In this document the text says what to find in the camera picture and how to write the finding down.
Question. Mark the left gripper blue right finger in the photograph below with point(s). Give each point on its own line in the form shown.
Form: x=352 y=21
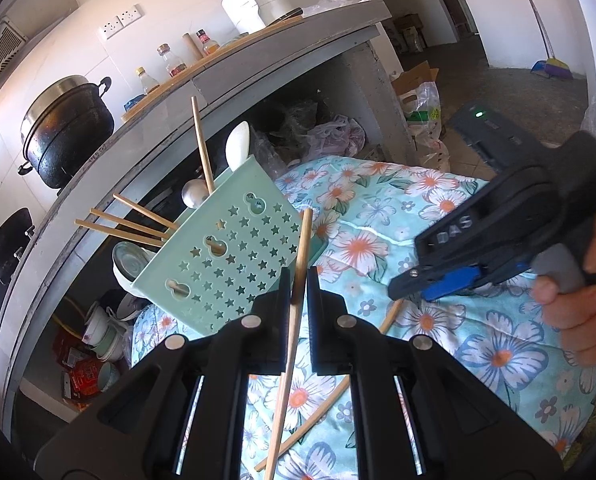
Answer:
x=330 y=354

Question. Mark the chopstick in caddy middle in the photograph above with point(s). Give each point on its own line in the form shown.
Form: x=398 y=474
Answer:
x=129 y=224

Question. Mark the person's right hand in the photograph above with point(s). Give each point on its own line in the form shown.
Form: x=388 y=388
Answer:
x=574 y=314

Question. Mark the oil bottle yellow cap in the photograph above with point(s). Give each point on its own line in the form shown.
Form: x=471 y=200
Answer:
x=149 y=84

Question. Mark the chopstick in caddy upper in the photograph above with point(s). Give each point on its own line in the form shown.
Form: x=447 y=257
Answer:
x=146 y=212

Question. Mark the cardboard box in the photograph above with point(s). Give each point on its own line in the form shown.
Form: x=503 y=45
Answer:
x=411 y=79

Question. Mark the broom and dustpan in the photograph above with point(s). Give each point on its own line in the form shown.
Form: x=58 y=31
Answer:
x=550 y=66

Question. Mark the orange sauce bottle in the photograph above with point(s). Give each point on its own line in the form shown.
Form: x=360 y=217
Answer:
x=208 y=45

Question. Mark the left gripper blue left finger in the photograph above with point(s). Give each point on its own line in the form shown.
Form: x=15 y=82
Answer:
x=266 y=348

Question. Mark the wall power socket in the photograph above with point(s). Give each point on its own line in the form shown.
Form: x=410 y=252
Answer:
x=119 y=22

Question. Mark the chopstick in caddy lower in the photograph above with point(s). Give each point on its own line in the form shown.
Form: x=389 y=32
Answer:
x=123 y=235

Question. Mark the wooden chopstick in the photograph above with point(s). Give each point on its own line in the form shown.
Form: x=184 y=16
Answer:
x=294 y=321
x=308 y=401

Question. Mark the white plastic spoon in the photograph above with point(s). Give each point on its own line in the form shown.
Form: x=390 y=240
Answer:
x=237 y=146

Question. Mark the green plastic utensil caddy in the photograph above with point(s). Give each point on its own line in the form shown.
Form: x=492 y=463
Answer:
x=224 y=253

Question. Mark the black wok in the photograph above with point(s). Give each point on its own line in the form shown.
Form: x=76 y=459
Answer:
x=15 y=234

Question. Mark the sauce bottle red label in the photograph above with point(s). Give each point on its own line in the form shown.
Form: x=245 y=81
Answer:
x=173 y=63

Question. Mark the chopstick in caddy upright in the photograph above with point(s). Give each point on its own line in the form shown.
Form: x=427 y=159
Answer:
x=202 y=146

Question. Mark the wooden cutting board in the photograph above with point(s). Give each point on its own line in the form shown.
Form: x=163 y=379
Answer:
x=207 y=62

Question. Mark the plastic bag on floor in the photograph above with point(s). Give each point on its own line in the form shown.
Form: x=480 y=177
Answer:
x=422 y=111

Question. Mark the metal spoon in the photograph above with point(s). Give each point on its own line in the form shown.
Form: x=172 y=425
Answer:
x=194 y=193

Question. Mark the stack of bowls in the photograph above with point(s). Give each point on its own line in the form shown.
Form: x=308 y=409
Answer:
x=103 y=334

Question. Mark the black steamer pot with lid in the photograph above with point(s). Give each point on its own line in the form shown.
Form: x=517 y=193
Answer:
x=63 y=127

